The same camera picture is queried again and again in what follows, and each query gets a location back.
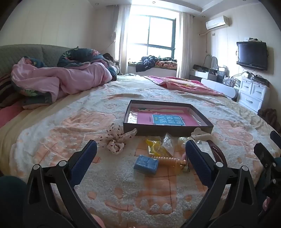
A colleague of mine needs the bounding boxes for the peach spiral hair tie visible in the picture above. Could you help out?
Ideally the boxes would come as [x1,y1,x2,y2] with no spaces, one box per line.
[153,155,190,173]

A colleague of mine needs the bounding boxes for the cream claw hair clip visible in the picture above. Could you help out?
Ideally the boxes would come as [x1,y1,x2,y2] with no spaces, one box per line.
[191,127,211,141]

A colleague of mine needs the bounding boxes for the white pearl hair accessory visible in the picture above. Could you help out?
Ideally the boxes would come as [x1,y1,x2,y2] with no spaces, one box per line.
[178,137,192,148]

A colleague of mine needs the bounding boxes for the earrings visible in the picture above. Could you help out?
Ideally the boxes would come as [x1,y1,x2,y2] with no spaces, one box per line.
[162,133,174,156]

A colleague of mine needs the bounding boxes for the polka dot fabric scrunchie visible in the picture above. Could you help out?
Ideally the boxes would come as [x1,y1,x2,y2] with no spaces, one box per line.
[98,123,137,154]

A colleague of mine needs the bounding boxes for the blue small jewelry box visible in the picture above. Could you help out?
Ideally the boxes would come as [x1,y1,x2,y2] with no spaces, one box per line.
[133,155,159,175]

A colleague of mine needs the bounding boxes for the yellow bangles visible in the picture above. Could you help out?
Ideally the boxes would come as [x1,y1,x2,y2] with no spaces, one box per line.
[145,139,161,157]

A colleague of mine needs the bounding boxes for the white drawer cabinet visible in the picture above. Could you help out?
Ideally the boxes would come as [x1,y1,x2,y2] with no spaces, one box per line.
[237,77,270,113]

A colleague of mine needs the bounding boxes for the white dressing desk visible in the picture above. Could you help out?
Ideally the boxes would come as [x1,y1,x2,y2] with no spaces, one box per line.
[189,65,238,101]

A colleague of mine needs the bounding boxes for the cream patterned bedspread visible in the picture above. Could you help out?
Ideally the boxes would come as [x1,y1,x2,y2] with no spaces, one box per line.
[1,76,280,227]

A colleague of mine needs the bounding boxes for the pink red blanket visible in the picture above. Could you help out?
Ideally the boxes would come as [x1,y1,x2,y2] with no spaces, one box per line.
[144,76,225,97]

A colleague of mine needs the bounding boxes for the white curtain right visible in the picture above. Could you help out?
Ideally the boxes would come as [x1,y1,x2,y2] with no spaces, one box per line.
[177,12,193,79]

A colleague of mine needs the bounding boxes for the white curtain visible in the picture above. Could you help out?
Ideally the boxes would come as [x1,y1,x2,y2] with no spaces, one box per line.
[115,4,131,74]
[177,12,193,79]

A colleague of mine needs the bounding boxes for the dark cardboard box tray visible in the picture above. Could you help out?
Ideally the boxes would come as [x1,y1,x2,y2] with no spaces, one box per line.
[123,100,213,137]

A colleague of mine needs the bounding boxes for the pink quilt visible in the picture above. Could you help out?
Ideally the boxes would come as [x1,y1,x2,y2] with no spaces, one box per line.
[11,58,116,109]

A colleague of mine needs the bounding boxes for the white air conditioner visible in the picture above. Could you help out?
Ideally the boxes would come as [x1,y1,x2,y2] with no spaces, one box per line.
[205,16,230,30]

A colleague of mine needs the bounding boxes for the grey green headboard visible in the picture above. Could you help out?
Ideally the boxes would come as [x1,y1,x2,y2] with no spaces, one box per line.
[0,44,71,77]

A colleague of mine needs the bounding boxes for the dark floral duvet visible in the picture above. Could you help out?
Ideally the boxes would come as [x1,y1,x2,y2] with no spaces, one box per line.
[18,48,117,94]

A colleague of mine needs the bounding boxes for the clothes pile on windowsill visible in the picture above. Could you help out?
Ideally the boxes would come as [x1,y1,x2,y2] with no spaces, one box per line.
[135,56,177,72]

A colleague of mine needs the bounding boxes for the white curtain left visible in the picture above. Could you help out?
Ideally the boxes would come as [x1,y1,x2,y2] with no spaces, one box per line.
[115,4,131,74]

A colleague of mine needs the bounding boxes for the black wall television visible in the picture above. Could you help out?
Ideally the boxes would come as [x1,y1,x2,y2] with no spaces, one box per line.
[236,41,268,71]

